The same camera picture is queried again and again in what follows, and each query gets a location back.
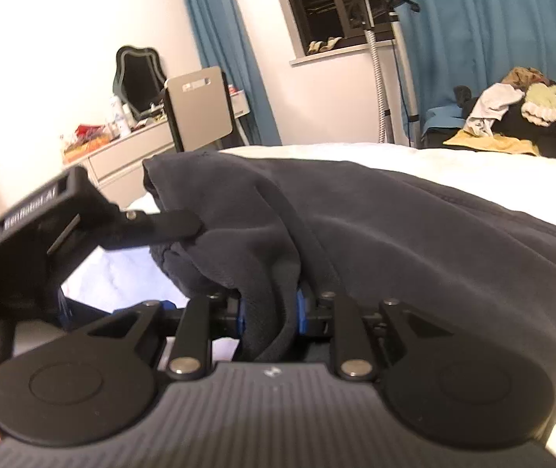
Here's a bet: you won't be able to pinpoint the blue cloth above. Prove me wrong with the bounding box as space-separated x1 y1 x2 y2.
421 105 469 135

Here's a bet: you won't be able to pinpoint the black framed wavy mirror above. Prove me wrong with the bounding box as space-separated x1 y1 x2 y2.
113 45 167 120

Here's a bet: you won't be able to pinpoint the white dressing table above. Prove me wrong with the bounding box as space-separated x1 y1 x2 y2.
60 90 252 200

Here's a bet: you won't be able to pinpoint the red and yellow packets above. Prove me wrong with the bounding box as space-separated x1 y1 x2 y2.
60 124 113 158

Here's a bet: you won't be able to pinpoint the bed with pastel sheet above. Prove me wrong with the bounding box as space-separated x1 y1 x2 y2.
63 142 556 466

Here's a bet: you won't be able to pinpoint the beige gloves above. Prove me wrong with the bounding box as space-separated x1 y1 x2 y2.
307 36 343 54

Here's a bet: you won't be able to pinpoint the wide blue curtain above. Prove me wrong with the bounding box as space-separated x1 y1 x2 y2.
382 0 556 149

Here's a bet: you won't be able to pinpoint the standing garment steamer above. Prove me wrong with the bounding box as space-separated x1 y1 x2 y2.
336 0 422 147

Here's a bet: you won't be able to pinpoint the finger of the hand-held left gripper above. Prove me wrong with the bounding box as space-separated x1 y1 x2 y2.
97 209 205 251
58 296 114 332

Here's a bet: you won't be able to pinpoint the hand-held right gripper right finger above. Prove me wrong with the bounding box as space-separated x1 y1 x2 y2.
295 290 457 381

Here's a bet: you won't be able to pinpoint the white backed chair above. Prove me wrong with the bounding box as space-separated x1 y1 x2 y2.
162 66 234 153

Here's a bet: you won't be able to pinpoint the dark window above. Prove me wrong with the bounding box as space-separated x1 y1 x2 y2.
268 0 398 66

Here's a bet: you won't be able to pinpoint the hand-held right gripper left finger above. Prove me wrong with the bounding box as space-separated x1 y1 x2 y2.
85 292 250 381

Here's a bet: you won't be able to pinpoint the dark grey pants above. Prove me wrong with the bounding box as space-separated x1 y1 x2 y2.
142 150 556 401

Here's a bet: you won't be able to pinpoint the white bottle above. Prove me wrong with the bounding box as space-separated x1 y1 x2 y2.
110 95 132 140

